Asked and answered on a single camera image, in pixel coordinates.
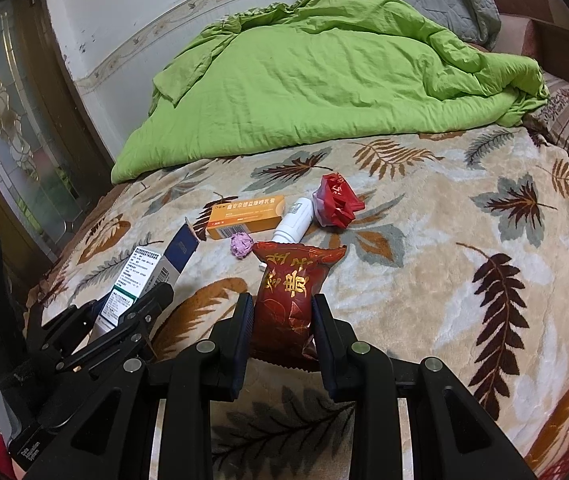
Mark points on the white plastic bottle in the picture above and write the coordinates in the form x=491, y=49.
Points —
x=294, y=222

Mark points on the white blue medicine box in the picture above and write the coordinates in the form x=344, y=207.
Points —
x=139, y=280

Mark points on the purple crumpled paper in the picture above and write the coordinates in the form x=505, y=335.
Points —
x=242, y=246

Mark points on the red crumpled wrapper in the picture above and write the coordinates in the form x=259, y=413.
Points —
x=339, y=202

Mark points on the dark red gold-print packet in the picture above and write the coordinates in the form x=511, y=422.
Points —
x=284, y=300

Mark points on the leaf-printed beige blanket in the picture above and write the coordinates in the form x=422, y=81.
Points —
x=439, y=270

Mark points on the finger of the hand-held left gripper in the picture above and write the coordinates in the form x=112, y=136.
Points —
x=59, y=325
x=144, y=307

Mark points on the orange medicine box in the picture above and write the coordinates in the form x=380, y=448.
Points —
x=244, y=215

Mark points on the green quilt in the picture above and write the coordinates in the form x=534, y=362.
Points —
x=314, y=85

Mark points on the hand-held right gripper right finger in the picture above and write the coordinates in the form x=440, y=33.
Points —
x=322, y=345

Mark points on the wooden glass-panel door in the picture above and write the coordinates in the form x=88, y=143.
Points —
x=14, y=135

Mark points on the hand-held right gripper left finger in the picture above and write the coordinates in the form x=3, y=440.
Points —
x=244, y=345

